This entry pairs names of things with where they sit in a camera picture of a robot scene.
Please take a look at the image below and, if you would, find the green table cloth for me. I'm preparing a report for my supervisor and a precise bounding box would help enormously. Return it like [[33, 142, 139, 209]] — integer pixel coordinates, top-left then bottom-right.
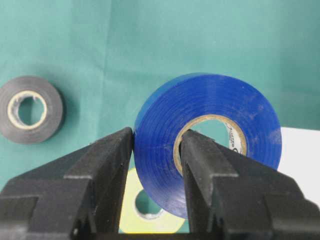
[[0, 0, 320, 186]]

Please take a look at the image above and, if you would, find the black tape roll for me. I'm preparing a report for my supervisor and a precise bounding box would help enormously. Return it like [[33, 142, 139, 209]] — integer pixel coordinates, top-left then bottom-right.
[[0, 76, 63, 144]]

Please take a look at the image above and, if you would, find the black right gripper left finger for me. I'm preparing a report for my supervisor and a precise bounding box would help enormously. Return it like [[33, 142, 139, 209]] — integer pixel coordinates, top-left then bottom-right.
[[0, 127, 132, 240]]

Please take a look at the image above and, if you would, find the yellow tape roll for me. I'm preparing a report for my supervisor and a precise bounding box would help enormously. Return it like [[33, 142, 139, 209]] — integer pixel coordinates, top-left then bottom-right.
[[119, 168, 185, 234]]

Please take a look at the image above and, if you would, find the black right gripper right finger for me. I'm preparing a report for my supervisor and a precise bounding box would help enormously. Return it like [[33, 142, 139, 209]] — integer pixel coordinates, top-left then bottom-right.
[[180, 130, 320, 240]]

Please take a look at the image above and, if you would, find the white plastic tray case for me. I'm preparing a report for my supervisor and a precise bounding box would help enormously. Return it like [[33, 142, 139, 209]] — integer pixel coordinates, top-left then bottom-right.
[[278, 127, 320, 205]]

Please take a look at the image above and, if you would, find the blue tape roll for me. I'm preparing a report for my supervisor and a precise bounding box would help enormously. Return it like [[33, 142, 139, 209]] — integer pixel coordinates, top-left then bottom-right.
[[134, 73, 282, 218]]

